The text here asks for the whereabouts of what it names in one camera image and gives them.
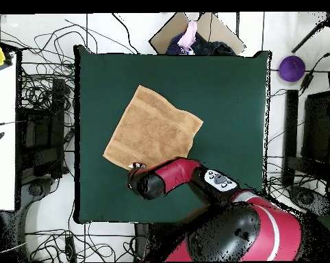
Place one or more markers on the orange terry towel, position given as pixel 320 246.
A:
pixel 154 128

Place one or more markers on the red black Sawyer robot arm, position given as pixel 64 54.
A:
pixel 263 227

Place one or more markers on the black equipment stand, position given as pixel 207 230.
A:
pixel 58 109
pixel 292 123

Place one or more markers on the dark green table cloth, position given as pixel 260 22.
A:
pixel 230 109

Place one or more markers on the brown cardboard box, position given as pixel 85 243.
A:
pixel 165 35

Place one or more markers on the white side table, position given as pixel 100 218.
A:
pixel 2 164

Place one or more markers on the dark blue clothing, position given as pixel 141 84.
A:
pixel 214 49

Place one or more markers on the pink cloth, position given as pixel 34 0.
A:
pixel 189 35

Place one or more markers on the dark grey floor base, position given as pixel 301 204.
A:
pixel 310 198

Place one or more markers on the purple bowl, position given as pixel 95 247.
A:
pixel 292 68

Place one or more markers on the black power adapter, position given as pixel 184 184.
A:
pixel 307 80

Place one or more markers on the black tripod rod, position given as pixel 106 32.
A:
pixel 310 35

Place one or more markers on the black upright post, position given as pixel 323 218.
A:
pixel 141 241

